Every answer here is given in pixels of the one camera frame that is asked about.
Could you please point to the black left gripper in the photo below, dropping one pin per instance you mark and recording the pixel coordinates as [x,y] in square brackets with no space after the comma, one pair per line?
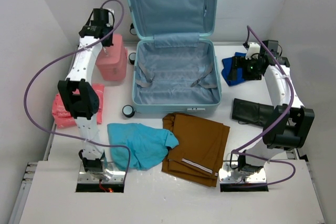
[109,42]

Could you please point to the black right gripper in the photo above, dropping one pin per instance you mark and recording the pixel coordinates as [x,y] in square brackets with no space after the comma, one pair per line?
[238,62]

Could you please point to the dark blue cloth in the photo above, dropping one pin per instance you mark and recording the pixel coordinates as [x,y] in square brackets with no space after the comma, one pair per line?
[225,71]

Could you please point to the pink cosmetic case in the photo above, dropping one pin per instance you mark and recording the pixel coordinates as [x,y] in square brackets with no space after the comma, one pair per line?
[112,62]

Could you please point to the black pouch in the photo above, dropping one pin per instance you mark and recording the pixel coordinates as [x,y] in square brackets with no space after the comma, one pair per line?
[251,112]

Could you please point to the pink patterned garment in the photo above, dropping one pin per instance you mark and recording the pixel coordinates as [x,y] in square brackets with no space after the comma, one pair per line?
[62,117]

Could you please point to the brown trousers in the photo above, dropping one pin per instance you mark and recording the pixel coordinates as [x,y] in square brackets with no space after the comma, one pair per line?
[200,152]

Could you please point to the light blue shirt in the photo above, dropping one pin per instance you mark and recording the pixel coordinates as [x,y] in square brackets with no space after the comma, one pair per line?
[138,146]

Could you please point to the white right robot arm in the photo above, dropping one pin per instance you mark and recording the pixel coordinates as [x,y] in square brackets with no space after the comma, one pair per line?
[285,123]

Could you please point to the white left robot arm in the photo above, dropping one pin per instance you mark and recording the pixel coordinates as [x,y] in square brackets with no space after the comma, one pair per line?
[78,95]

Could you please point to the light blue open suitcase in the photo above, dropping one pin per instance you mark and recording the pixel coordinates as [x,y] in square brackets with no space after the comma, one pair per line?
[175,66]

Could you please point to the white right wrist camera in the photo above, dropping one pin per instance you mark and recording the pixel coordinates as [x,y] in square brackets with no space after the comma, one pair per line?
[253,50]

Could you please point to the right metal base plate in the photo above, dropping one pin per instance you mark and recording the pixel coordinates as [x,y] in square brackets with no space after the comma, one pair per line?
[248,175]

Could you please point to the metal base plate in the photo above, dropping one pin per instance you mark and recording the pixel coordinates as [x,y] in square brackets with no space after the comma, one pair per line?
[248,175]
[110,175]

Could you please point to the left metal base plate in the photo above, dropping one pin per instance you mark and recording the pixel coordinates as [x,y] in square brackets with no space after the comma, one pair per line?
[110,175]

